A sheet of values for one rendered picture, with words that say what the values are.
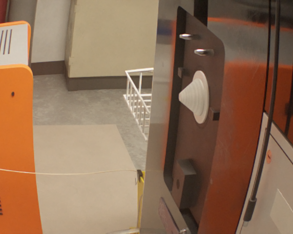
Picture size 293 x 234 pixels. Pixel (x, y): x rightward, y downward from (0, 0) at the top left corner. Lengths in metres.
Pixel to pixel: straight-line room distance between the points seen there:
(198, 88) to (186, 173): 0.11
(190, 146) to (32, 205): 0.48
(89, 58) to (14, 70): 2.90
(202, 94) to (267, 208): 0.25
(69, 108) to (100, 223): 2.43
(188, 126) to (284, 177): 0.33
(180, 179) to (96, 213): 0.64
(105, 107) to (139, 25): 0.56
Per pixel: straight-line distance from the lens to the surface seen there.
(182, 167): 0.77
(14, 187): 1.14
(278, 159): 0.49
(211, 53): 0.68
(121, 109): 3.76
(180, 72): 0.78
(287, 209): 0.47
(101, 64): 3.94
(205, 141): 0.72
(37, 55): 4.26
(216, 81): 0.68
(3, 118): 1.07
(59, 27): 4.21
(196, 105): 0.72
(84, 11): 3.81
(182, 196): 0.77
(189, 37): 0.73
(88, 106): 3.79
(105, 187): 1.51
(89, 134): 1.77
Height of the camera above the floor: 1.47
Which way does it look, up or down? 23 degrees down
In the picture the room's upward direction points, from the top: 4 degrees clockwise
